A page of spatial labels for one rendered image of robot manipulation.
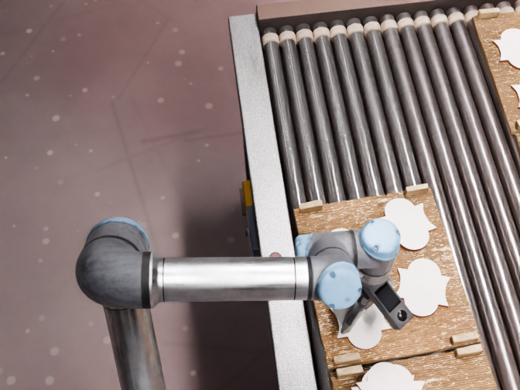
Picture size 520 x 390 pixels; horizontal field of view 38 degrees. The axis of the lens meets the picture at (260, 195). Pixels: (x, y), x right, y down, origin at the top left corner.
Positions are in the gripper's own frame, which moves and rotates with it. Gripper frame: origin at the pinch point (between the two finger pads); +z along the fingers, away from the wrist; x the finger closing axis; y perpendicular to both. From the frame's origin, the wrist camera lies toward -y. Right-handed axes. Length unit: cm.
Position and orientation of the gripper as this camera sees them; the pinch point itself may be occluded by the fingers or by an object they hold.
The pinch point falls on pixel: (367, 313)
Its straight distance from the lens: 169.2
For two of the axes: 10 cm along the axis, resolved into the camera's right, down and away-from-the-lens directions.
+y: -6.8, -6.3, 3.8
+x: -7.3, 5.9, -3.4
